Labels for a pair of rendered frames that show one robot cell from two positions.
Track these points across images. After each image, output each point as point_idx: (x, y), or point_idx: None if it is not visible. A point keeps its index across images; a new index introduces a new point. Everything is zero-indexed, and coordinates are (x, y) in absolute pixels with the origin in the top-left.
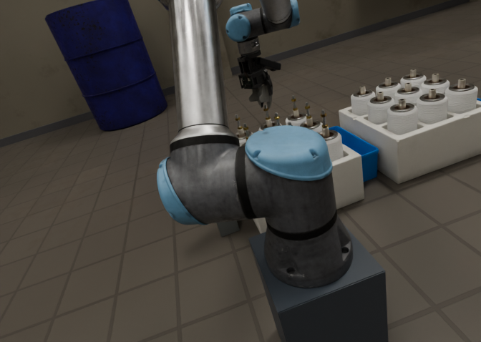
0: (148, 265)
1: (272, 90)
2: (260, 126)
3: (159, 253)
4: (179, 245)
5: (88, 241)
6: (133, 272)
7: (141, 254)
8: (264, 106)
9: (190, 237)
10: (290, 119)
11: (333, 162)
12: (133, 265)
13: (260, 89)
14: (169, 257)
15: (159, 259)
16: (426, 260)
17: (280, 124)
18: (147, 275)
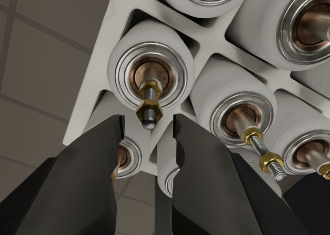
0: (140, 220)
1: (258, 179)
2: (128, 101)
3: (134, 210)
4: (141, 197)
5: None
6: (136, 228)
7: (118, 219)
8: (150, 128)
9: (140, 188)
10: None
11: None
12: (125, 226)
13: (113, 194)
14: (149, 208)
15: (141, 213)
16: None
17: (184, 54)
18: (150, 223)
